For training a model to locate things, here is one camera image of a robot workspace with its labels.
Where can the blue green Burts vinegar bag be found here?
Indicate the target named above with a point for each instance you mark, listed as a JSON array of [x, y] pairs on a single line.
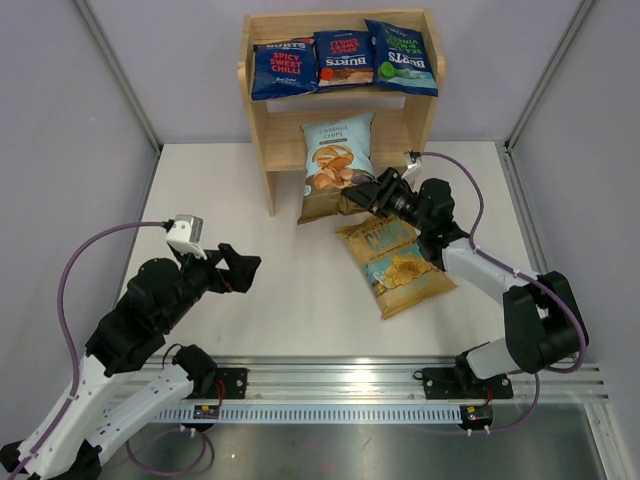
[[400, 60]]

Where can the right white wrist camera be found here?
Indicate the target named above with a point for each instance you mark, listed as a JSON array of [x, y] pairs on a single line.
[[413, 165]]

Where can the aluminium frame post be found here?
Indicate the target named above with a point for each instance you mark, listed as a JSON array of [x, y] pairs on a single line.
[[96, 32], [560, 53]]

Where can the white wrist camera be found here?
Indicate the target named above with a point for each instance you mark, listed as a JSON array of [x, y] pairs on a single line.
[[183, 235], [413, 165]]

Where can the right aluminium frame post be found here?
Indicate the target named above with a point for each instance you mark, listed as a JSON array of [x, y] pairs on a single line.
[[560, 53]]

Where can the blue Burts chilli bag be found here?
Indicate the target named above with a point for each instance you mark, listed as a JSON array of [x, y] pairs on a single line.
[[284, 69], [345, 58]]

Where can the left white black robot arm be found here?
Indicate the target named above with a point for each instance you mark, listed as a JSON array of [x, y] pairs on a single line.
[[82, 433]]

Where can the left aluminium frame post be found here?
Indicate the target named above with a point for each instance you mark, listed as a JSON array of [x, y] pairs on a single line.
[[96, 32]]

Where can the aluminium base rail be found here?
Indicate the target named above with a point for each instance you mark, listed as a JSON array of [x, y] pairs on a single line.
[[359, 390]]

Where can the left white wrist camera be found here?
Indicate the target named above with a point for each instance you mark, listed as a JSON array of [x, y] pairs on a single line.
[[183, 235]]

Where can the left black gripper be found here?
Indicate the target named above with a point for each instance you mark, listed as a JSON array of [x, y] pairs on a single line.
[[241, 268]]

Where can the yellow kettle chips bag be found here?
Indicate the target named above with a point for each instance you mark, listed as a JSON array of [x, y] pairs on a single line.
[[398, 275]]

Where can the light blue cassava chips bag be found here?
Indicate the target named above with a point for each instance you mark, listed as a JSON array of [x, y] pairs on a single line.
[[338, 156]]

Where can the wooden two-tier shelf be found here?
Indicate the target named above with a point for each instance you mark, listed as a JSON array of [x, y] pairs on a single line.
[[402, 121]]

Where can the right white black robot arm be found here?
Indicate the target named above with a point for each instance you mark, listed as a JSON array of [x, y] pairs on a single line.
[[542, 322]]

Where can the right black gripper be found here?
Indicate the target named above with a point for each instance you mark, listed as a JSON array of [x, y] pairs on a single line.
[[378, 195]]

